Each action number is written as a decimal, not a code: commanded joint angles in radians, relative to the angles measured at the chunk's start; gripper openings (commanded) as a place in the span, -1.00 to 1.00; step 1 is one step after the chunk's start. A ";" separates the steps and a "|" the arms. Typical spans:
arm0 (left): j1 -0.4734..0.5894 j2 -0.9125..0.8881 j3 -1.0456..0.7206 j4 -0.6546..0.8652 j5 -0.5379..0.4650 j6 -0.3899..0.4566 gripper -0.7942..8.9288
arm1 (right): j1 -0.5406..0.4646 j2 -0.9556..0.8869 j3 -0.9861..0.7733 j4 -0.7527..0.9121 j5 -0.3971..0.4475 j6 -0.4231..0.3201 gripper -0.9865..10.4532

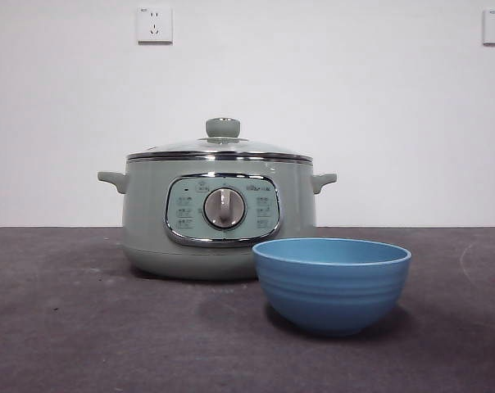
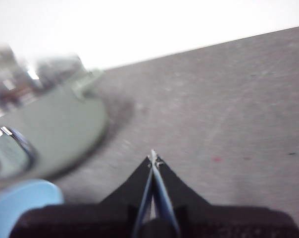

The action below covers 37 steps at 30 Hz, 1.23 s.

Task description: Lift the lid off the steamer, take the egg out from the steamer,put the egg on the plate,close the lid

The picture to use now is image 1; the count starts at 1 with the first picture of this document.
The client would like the pale green electric steamer pot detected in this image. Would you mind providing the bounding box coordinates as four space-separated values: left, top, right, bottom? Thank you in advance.
97 155 338 282

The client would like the blue ribbed bowl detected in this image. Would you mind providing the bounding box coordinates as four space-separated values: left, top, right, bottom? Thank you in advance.
252 238 412 337

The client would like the glass lid with green knob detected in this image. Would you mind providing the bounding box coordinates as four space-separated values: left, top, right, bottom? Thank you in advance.
126 117 314 161

